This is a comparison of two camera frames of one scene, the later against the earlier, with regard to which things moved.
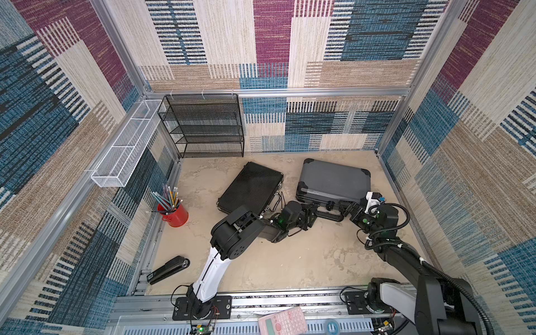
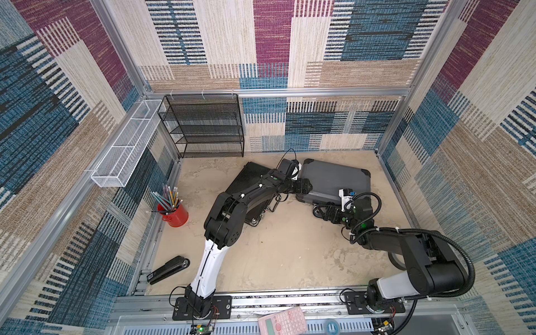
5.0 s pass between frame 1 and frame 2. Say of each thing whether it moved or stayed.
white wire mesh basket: stayed
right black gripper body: moved
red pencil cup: stayed
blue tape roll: stayed
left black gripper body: moved
